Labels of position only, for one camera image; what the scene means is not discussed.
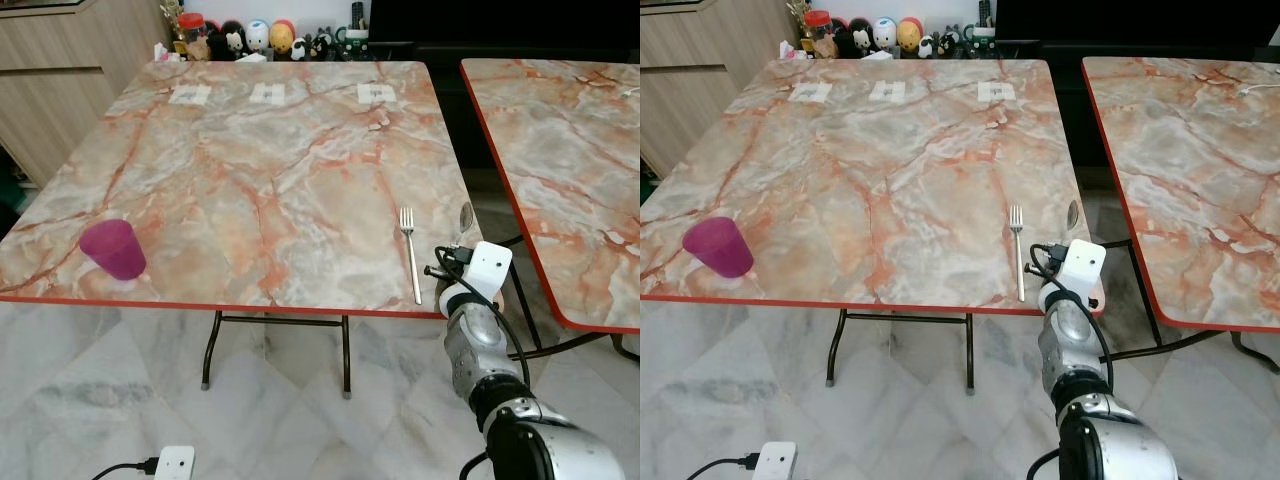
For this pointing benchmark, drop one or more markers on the black television screen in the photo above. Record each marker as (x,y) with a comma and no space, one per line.
(1140,18)
(500,18)

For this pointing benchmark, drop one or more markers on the silver metal fork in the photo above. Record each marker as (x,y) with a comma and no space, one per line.
(1018,255)
(411,258)

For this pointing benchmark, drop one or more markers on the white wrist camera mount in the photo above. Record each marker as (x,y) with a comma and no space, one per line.
(175,464)
(776,461)
(1083,266)
(490,268)

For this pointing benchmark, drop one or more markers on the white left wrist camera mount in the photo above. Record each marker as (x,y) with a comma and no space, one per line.
(175,464)
(776,461)

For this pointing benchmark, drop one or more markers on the yellow red egg figurine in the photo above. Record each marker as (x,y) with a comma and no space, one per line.
(283,37)
(909,35)

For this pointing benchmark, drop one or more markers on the small panda figurine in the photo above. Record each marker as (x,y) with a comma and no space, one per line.
(299,48)
(926,46)

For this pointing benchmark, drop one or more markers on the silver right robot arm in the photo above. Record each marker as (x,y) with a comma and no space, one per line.
(1070,345)
(480,345)

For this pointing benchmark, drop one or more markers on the light wooden cabinet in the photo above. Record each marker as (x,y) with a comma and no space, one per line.
(60,70)
(700,70)

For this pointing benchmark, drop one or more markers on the white paper napkin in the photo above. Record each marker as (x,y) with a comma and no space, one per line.
(190,95)
(267,94)
(886,90)
(810,92)
(375,93)
(996,91)

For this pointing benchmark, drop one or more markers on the green mug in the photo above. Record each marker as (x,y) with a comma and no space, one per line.
(979,39)
(352,41)

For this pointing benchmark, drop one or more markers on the purple plastic cup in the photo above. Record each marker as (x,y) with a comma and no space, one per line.
(113,252)
(719,249)

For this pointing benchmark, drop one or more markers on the silver metal spoon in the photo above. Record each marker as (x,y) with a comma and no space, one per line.
(466,215)
(1073,214)

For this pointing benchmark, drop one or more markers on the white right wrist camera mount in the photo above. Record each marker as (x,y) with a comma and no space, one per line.
(490,268)
(1083,266)

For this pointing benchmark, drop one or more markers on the black metal table legs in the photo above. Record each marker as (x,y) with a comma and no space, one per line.
(1153,305)
(527,315)
(346,350)
(969,345)

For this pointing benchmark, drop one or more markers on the red lidded jar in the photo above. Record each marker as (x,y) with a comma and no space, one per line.
(191,23)
(818,21)

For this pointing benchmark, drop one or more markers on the white egg figurine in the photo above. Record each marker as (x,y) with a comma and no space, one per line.
(258,35)
(884,33)

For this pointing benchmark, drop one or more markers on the white tissue pack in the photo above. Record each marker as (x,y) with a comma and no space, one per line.
(876,55)
(251,58)

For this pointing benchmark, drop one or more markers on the black mouse plush toy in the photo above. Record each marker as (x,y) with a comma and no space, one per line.
(857,38)
(231,40)

